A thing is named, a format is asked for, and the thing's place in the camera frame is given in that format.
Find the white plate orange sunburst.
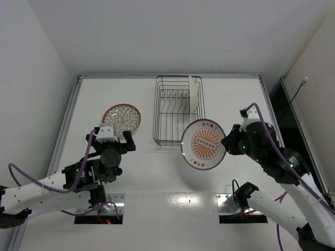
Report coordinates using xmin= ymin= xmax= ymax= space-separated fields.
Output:
xmin=181 ymin=119 xmax=227 ymax=170

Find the floral plate orange rim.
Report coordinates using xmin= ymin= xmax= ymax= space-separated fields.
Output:
xmin=188 ymin=76 xmax=198 ymax=114
xmin=102 ymin=104 xmax=141 ymax=136

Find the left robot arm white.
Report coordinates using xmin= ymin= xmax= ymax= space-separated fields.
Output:
xmin=1 ymin=128 xmax=136 ymax=229

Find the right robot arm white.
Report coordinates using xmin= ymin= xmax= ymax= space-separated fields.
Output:
xmin=221 ymin=121 xmax=334 ymax=250

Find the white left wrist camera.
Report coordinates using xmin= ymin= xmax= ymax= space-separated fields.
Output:
xmin=96 ymin=123 xmax=118 ymax=143

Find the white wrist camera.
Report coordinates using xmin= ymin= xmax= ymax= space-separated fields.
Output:
xmin=239 ymin=107 xmax=261 ymax=132
xmin=96 ymin=123 xmax=118 ymax=143

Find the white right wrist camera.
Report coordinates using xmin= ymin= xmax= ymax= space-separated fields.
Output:
xmin=239 ymin=107 xmax=261 ymax=132

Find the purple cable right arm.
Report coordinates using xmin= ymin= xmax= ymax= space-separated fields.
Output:
xmin=244 ymin=102 xmax=335 ymax=251

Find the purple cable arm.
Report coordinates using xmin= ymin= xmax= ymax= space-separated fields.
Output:
xmin=8 ymin=128 xmax=122 ymax=222
xmin=244 ymin=102 xmax=335 ymax=251

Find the grey wire dish rack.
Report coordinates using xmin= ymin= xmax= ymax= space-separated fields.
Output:
xmin=152 ymin=75 xmax=206 ymax=148

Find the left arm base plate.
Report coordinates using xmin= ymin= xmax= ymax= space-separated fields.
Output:
xmin=76 ymin=193 xmax=126 ymax=216

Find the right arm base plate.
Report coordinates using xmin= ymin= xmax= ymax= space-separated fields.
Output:
xmin=216 ymin=192 xmax=262 ymax=215

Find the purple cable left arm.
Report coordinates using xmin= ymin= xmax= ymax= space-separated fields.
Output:
xmin=8 ymin=128 xmax=122 ymax=222

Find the black hanging usb cable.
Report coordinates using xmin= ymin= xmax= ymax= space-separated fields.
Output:
xmin=277 ymin=76 xmax=309 ymax=126

